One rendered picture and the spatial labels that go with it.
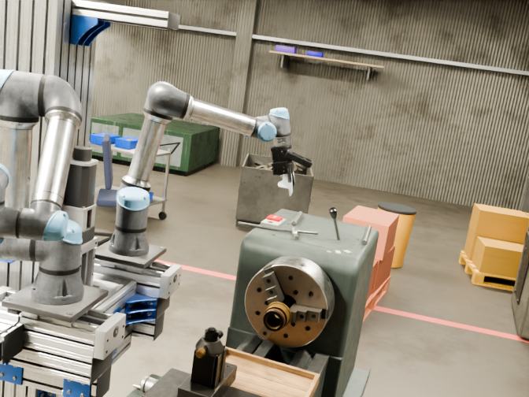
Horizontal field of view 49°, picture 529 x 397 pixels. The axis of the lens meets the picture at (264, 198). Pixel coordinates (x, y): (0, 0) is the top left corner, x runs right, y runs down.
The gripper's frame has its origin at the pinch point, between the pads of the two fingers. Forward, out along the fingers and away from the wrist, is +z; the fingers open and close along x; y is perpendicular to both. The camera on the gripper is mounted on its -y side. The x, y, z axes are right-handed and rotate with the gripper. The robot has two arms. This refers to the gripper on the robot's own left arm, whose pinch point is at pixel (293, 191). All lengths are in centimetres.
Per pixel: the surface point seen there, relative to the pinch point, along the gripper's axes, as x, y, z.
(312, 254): 29.0, -7.8, 17.1
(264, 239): 22.9, 11.3, 11.9
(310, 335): 50, -6, 40
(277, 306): 58, 4, 24
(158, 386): 96, 36, 28
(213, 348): 97, 17, 15
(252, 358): 57, 16, 44
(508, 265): -343, -179, 200
